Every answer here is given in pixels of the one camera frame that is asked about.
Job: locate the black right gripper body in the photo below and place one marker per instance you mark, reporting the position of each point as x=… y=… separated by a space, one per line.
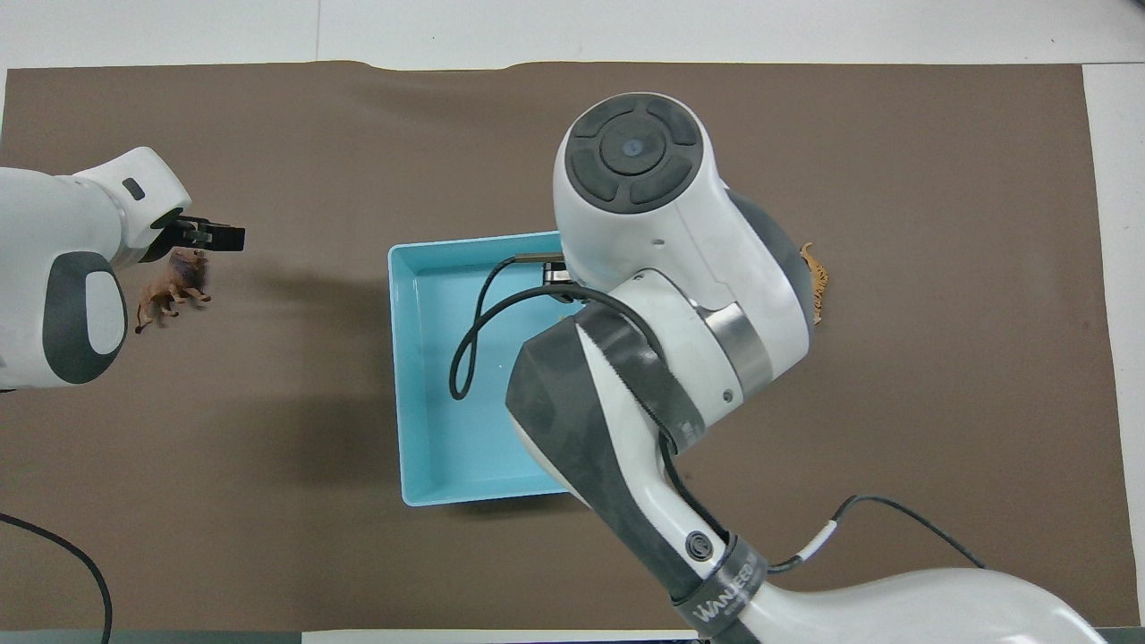
x=556 y=275

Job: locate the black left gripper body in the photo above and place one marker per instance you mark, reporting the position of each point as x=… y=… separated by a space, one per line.
x=179 y=234

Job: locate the brown lion toy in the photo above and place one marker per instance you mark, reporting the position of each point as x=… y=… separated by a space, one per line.
x=174 y=288

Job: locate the orange tiger toy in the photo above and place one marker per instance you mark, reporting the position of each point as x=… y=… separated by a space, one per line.
x=818 y=277

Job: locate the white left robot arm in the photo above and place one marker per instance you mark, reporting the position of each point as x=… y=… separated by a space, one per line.
x=63 y=268

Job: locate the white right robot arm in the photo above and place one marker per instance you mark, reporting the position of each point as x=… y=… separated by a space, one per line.
x=662 y=295

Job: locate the light blue storage box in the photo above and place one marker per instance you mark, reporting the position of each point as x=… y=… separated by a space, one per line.
x=447 y=429

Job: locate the brown table mat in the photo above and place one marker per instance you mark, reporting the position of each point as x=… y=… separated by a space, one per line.
x=894 y=429

